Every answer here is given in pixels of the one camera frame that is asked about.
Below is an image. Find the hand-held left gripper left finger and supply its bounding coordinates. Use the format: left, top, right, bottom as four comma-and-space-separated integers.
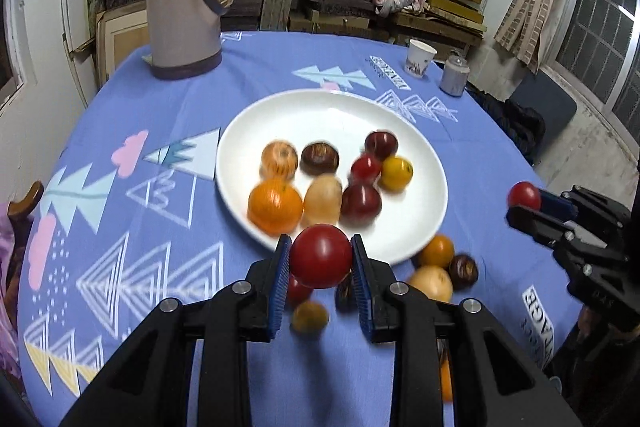
60, 234, 293, 427

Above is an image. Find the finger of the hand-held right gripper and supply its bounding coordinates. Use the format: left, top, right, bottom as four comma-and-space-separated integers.
539, 191, 576, 218
506, 206, 576, 249

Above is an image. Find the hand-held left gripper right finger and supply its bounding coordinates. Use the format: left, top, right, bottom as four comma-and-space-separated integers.
350, 234, 583, 427

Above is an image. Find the red cherry tomato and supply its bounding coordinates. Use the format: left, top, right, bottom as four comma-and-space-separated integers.
289, 223, 354, 290
286, 274, 313, 308
507, 181, 542, 212
349, 154, 383, 185

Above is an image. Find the dull yellow cherry tomato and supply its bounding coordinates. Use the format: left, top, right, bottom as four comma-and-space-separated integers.
291, 300, 331, 335

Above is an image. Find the pale yellow pepino melon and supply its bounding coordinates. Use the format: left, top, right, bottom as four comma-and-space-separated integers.
406, 265, 454, 303
302, 174, 344, 228

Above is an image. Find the orange mandarin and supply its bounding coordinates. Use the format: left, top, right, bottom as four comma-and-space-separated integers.
247, 179, 305, 235
439, 349, 455, 403

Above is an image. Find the large dark purple tomato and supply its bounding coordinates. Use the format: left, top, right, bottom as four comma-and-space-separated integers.
340, 183, 383, 226

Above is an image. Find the small striped pepino melon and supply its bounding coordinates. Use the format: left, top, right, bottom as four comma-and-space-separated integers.
260, 140, 300, 180

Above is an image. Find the dark red tomato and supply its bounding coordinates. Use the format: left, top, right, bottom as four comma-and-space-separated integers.
364, 130, 400, 160

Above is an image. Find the white oval plate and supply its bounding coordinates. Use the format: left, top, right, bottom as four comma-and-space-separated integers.
215, 89, 448, 269

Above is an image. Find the black bag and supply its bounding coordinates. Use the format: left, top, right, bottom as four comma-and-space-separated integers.
467, 87, 546, 165

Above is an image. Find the dark blue seat cushion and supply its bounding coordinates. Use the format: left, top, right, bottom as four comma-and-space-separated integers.
507, 72, 578, 142

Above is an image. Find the blue printed tablecloth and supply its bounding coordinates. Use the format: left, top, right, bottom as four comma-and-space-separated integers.
15, 31, 586, 427

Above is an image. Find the grey drink can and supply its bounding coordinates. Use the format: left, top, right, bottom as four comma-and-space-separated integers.
440, 54, 471, 98

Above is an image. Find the barred window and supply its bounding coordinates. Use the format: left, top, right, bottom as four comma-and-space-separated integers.
542, 0, 640, 142

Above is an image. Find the white paper cup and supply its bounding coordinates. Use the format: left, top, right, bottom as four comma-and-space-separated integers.
404, 39, 438, 79

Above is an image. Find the purple cloth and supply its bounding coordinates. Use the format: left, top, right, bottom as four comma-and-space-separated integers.
0, 202, 23, 383

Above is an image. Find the beige framed board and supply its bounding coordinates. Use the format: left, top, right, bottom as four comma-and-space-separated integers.
95, 2, 151, 82

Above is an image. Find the white door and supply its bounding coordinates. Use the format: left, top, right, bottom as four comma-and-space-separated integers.
60, 0, 108, 100

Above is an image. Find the white framed window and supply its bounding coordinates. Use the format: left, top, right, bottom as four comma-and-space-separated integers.
0, 0, 26, 112

